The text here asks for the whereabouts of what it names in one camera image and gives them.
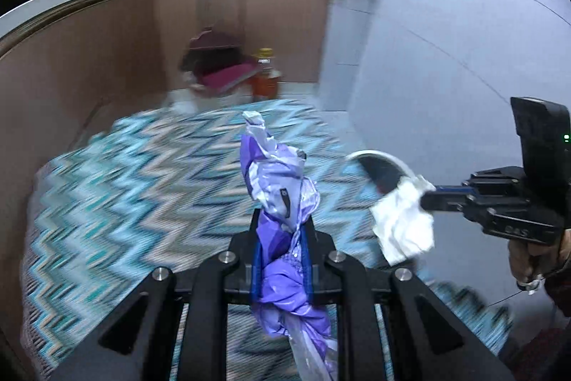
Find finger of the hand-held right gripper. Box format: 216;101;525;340
419;184;476;212

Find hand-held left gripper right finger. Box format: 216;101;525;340
299;222;518;381

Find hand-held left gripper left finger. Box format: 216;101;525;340
47;209;264;381

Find white tissue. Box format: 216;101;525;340
369;176;437;266

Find metal rimmed trash bin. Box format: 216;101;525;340
345;149;424;196

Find purple plastic bag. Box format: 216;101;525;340
240;111;340;381

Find person's right forearm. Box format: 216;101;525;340
537;262;571;315

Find person's right hand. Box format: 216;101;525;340
509;229;571;295

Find teal zigzag blanket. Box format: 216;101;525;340
20;97;514;381

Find white bucket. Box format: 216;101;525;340
170;89;251;111

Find cooking oil bottle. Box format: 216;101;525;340
250;47;282;101

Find pink dustpan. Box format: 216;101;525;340
196;62;262;96

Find dark red broom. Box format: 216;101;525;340
178;26;251;74

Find brown kitchen cabinets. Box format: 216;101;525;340
0;0;333;230

